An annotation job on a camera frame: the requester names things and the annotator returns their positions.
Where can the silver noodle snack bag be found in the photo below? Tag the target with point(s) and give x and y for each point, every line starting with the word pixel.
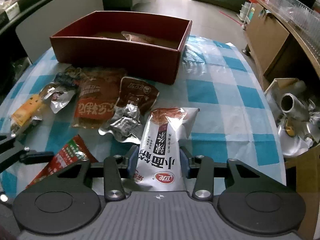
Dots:
pixel 159 163

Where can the yellow wrapped snack bar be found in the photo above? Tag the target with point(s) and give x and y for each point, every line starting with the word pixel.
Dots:
pixel 28 114

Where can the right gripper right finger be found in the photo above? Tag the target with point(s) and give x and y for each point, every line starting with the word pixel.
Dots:
pixel 199 173

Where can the silver metal pipe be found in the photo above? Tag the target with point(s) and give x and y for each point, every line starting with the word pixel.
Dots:
pixel 292 107

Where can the blue white checkered tablecloth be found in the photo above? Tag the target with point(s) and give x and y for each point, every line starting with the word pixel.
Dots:
pixel 234 121

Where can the black box on cabinet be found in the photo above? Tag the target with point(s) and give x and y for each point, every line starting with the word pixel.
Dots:
pixel 10 9

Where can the white boxed snack pack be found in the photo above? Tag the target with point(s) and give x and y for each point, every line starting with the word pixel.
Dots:
pixel 58 95

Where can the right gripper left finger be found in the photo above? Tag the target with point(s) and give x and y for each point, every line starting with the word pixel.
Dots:
pixel 108 174

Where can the brown orange snack packet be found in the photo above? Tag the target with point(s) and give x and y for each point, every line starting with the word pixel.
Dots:
pixel 140 38

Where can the blue cartoon snack bag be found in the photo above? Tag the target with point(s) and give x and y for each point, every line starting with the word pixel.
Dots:
pixel 70 77

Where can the brown vacuum meat packet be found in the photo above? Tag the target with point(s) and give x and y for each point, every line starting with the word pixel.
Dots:
pixel 136 98

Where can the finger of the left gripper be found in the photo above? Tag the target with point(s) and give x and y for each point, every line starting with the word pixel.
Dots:
pixel 34 157

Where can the red cardboard box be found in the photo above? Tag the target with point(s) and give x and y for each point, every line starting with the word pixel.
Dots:
pixel 95 40

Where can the clear plastic tray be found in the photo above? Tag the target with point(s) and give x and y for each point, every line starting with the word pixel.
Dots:
pixel 300 15

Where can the wooden sideboard cabinet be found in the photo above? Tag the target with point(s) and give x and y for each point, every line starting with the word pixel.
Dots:
pixel 278 49

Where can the red green snack packet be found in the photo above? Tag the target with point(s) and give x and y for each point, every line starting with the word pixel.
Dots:
pixel 72 152

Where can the grey white side cabinet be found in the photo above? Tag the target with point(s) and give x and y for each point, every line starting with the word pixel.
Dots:
pixel 28 33

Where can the orange barcode snack packet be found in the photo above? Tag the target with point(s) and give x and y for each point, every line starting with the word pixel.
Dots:
pixel 98 92

